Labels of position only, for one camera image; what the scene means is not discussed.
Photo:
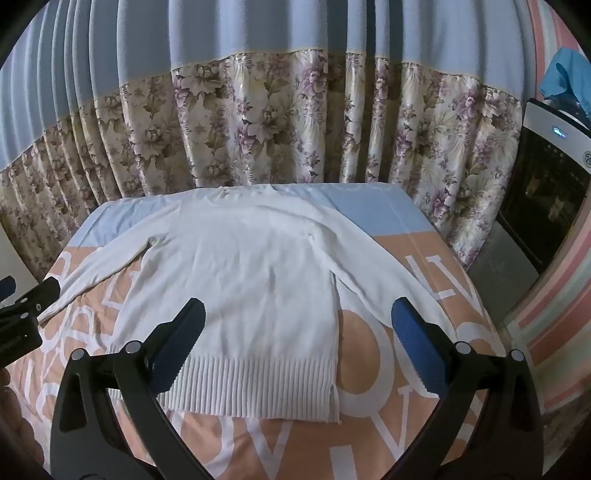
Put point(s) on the blue cloth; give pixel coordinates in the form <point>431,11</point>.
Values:
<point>561,71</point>

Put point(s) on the floral curtain with blue band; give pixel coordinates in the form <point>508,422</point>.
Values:
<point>258,92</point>

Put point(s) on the white knit sweater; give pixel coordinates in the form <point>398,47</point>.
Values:
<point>240,286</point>

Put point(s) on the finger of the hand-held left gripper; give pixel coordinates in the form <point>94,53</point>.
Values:
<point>39,297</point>
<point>6,288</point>

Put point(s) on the printed peach and blue bedsheet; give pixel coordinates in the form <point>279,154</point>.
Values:
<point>392,378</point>

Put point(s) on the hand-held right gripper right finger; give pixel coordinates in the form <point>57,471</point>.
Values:
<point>418,346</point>

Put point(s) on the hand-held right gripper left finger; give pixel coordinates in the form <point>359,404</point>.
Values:
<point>178,350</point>

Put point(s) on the black and silver oven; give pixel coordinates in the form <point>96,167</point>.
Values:
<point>535,198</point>

